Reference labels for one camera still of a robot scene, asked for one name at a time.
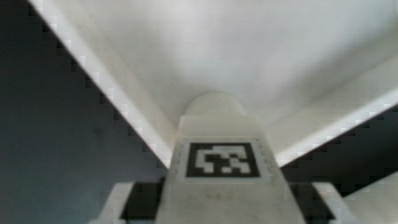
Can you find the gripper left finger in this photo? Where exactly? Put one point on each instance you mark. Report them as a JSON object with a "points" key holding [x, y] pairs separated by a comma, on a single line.
{"points": [[132, 204]]}

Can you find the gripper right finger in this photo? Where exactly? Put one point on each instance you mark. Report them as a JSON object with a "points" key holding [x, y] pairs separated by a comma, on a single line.
{"points": [[322, 205]]}

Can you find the white leg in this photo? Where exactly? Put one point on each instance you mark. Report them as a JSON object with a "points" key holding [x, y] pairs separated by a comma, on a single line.
{"points": [[225, 187]]}

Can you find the white square table top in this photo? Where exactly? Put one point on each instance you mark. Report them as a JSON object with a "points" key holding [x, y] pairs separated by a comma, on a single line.
{"points": [[297, 54]]}

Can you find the white U-shaped fence wall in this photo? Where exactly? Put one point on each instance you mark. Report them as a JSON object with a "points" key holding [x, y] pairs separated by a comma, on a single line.
{"points": [[370, 204]]}

